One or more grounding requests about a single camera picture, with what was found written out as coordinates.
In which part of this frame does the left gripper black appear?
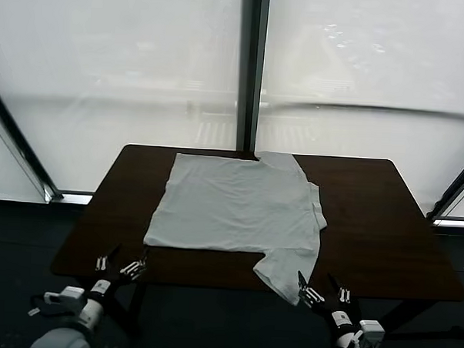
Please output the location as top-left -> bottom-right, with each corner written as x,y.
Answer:
88,243 -> 150,306

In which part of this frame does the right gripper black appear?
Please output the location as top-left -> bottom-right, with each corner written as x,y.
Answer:
294,269 -> 364,337

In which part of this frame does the white t-shirt with red print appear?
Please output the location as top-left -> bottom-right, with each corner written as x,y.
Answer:
140,145 -> 332,308

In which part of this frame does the grey handrail behind glass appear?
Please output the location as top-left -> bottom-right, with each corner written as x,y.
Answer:
257,99 -> 464,125

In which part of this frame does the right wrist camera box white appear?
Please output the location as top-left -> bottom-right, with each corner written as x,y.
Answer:
356,319 -> 386,346

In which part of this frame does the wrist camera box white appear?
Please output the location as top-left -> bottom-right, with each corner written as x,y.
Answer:
42,284 -> 87,316
356,319 -> 386,346

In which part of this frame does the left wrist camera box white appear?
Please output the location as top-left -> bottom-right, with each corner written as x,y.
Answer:
42,284 -> 87,316

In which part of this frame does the black left wrist camera cable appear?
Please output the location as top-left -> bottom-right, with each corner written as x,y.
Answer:
27,293 -> 60,318

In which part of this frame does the slanted dark window frame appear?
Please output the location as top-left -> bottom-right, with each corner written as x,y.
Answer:
425,146 -> 464,228

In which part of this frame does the dark vertical window post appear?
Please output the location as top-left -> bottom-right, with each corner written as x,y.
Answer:
233,0 -> 272,162

